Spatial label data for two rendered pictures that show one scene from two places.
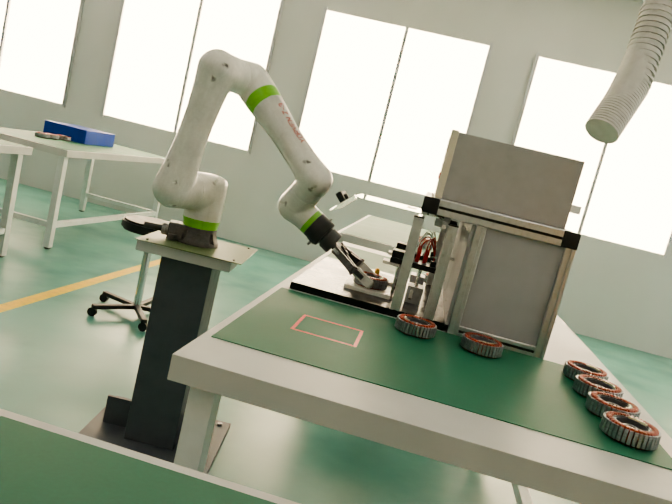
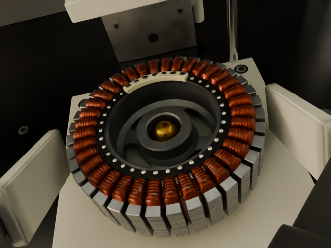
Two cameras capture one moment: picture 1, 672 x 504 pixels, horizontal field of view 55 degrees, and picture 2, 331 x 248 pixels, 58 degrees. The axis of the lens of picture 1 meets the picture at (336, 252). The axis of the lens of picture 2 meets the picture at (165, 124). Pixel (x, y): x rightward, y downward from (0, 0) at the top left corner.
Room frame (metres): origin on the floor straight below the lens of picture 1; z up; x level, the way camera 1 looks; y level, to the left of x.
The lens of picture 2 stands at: (2.05, -0.02, 0.94)
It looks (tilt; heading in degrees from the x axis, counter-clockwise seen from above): 49 degrees down; 269
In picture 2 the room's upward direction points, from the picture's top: 16 degrees counter-clockwise
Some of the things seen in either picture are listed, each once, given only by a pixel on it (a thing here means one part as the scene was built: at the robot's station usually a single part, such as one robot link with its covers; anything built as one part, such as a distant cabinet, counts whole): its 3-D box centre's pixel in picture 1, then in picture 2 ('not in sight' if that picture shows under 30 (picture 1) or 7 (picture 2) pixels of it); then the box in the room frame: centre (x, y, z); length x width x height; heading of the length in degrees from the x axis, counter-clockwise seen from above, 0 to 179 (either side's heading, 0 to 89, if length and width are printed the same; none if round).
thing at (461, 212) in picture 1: (489, 216); not in sight; (2.13, -0.47, 1.09); 0.68 x 0.44 x 0.05; 173
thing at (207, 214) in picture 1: (203, 200); not in sight; (2.21, 0.49, 0.91); 0.16 x 0.13 x 0.19; 151
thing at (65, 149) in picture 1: (74, 185); not in sight; (5.54, 2.36, 0.38); 1.90 x 0.90 x 0.75; 173
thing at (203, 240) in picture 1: (182, 231); not in sight; (2.21, 0.54, 0.78); 0.26 x 0.15 x 0.06; 102
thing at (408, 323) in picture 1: (415, 326); not in sight; (1.70, -0.26, 0.77); 0.11 x 0.11 x 0.04
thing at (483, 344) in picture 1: (481, 344); not in sight; (1.67, -0.44, 0.77); 0.11 x 0.11 x 0.04
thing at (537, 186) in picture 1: (500, 179); not in sight; (2.12, -0.47, 1.22); 0.44 x 0.39 x 0.20; 173
